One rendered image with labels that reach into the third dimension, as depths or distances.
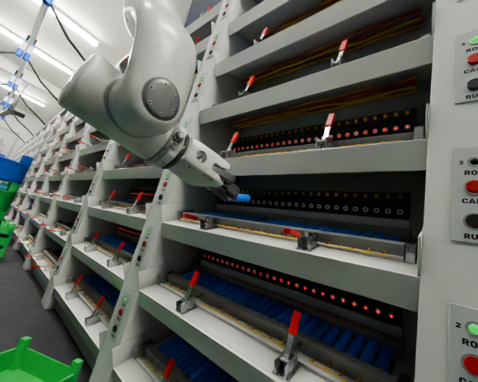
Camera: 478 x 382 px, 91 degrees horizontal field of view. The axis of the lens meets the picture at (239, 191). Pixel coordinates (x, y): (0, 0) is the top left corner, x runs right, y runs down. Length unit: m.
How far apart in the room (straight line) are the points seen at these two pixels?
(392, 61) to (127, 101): 0.45
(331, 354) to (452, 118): 0.39
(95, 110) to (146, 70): 0.09
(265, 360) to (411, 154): 0.40
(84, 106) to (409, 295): 0.47
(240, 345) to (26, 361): 0.66
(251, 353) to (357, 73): 0.55
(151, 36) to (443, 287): 0.44
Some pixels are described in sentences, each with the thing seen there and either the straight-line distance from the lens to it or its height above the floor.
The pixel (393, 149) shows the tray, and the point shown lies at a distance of 0.44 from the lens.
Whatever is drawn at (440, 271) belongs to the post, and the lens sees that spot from 0.38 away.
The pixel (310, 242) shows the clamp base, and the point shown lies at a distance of 0.43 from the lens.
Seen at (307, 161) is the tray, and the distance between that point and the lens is 0.48.
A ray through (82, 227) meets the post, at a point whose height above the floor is 0.37.
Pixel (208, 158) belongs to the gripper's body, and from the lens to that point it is 0.41.
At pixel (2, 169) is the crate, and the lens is 0.86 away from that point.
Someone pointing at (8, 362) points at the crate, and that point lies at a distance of 1.00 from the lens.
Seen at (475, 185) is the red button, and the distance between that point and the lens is 0.40.
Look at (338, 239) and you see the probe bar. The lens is 0.45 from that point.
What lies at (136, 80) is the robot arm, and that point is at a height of 0.60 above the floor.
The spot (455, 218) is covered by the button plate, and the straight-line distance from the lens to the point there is 0.39.
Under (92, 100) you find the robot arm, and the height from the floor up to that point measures 0.59.
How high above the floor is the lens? 0.46
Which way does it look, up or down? 14 degrees up
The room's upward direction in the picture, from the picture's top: 15 degrees clockwise
